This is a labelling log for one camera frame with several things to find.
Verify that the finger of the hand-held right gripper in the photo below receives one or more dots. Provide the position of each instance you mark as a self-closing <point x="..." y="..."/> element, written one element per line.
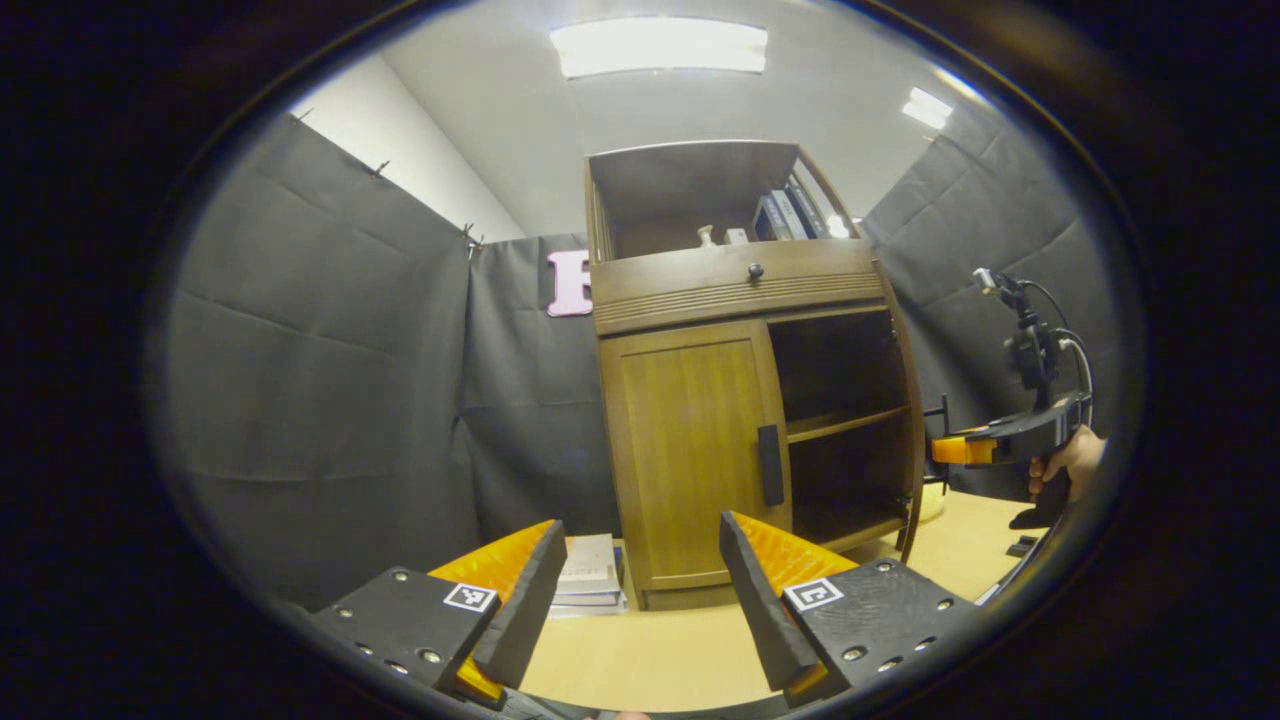
<point x="962" y="450"/>

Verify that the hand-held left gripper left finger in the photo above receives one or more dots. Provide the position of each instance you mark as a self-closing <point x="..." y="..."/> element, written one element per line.
<point x="525" y="610"/>

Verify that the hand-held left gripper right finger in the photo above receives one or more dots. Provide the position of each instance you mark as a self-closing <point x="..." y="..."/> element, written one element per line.
<point x="765" y="610"/>

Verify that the wooden shoe cabinet door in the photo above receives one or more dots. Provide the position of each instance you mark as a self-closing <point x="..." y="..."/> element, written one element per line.
<point x="685" y="450"/>
<point x="914" y="470"/>

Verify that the wooden double-door shoe cabinet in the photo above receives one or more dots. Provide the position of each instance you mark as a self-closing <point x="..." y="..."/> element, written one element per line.
<point x="690" y="190"/>

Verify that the pale yellow soft object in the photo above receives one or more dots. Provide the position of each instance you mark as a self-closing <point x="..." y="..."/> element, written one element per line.
<point x="934" y="503"/>

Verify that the thin white book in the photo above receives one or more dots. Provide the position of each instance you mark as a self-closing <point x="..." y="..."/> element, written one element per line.
<point x="590" y="610"/>
<point x="590" y="598"/>

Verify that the beige cover book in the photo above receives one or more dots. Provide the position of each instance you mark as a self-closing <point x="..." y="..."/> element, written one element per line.
<point x="590" y="565"/>

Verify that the small black block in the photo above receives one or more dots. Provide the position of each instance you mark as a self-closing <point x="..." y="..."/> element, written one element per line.
<point x="1023" y="547"/>

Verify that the grey blue book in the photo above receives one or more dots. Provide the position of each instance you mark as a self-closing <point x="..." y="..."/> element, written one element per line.
<point x="788" y="216"/>

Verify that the black backdrop cloth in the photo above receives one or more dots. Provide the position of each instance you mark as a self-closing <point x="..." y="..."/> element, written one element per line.
<point x="330" y="350"/>

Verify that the small ceiling light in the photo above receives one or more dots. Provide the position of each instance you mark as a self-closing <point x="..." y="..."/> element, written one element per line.
<point x="927" y="108"/>

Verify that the large rectangular ceiling light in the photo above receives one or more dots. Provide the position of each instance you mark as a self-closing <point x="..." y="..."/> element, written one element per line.
<point x="660" y="46"/>

